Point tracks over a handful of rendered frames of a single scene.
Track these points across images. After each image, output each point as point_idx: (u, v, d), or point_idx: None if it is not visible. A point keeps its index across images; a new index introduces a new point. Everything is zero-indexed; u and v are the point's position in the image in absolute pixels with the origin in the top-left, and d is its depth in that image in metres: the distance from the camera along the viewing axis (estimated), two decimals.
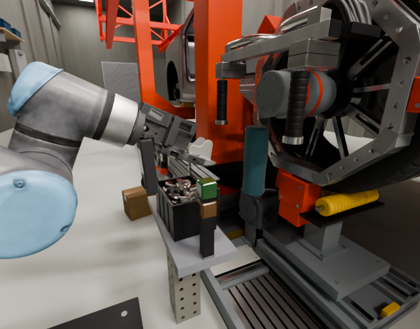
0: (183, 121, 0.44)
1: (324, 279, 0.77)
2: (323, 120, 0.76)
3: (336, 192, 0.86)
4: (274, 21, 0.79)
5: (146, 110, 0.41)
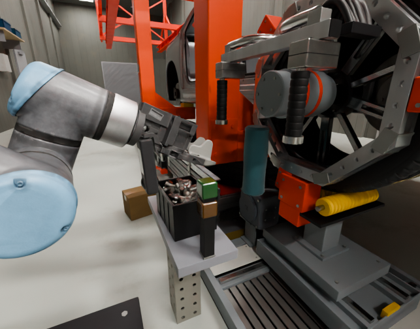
0: (183, 121, 0.44)
1: (324, 279, 0.77)
2: (328, 120, 0.74)
3: (336, 192, 0.86)
4: (274, 21, 0.79)
5: (146, 110, 0.41)
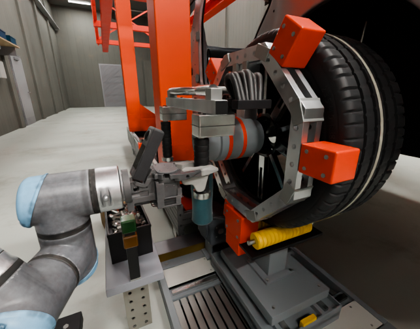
0: None
1: (263, 304, 0.83)
2: (263, 158, 0.80)
3: None
4: (217, 64, 0.85)
5: None
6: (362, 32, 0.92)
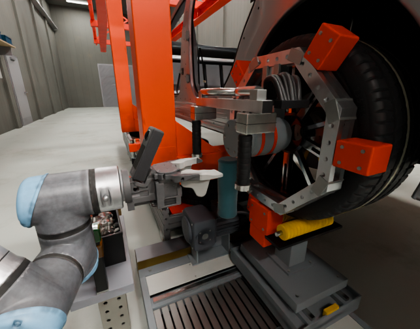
0: None
1: (287, 293, 0.88)
2: (288, 155, 0.85)
3: None
4: (243, 66, 0.90)
5: None
6: (349, 30, 0.88)
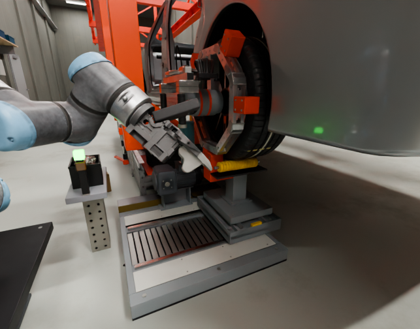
0: None
1: (226, 213, 1.28)
2: (225, 117, 1.25)
3: None
4: (197, 57, 1.30)
5: (134, 131, 0.53)
6: (262, 31, 1.26)
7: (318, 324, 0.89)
